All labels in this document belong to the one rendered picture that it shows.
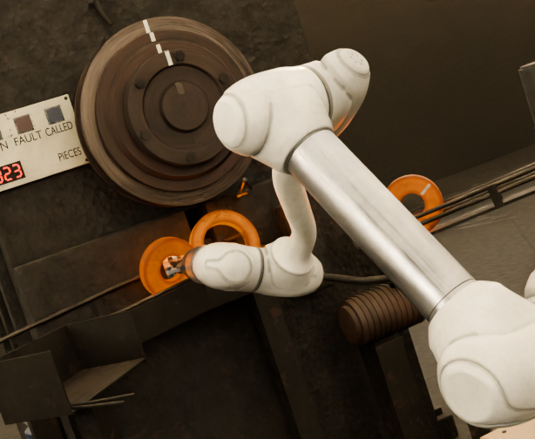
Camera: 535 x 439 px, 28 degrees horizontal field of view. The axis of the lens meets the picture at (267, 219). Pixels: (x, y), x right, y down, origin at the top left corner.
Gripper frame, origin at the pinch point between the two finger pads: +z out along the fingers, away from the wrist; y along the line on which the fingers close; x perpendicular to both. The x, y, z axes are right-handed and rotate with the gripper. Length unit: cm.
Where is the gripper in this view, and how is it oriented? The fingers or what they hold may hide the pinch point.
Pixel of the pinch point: (171, 262)
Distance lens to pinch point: 272.7
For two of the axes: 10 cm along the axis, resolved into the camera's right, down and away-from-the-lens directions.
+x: -3.2, -9.4, -1.4
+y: 8.5, -3.5, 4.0
